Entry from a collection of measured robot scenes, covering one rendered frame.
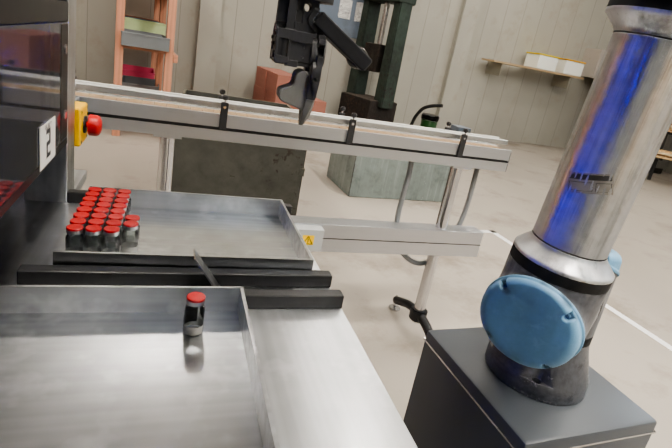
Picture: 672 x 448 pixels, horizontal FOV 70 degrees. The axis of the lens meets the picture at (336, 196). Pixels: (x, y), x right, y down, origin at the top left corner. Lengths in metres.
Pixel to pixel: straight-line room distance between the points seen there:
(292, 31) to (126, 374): 0.53
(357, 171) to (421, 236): 2.11
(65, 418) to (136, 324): 0.14
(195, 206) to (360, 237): 1.12
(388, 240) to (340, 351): 1.44
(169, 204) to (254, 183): 2.04
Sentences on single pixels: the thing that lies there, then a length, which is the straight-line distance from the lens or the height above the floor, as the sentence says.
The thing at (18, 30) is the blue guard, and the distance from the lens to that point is 0.64.
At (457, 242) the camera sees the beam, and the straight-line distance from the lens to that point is 2.18.
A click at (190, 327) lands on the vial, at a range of 0.58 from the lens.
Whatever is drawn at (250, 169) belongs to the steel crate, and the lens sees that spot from 2.92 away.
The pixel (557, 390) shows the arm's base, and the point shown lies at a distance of 0.80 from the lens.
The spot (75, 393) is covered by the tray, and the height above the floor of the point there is 0.88.
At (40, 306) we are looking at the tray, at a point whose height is 0.89.
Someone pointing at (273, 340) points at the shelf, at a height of 0.88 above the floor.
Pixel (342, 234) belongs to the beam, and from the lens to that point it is 1.92.
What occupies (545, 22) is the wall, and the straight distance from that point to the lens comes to 10.45.
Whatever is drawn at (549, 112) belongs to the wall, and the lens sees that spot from 10.92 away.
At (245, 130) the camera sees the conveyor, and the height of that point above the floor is 0.89.
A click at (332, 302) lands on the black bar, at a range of 0.66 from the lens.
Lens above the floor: 1.22
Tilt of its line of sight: 17 degrees down
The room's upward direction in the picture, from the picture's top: 11 degrees clockwise
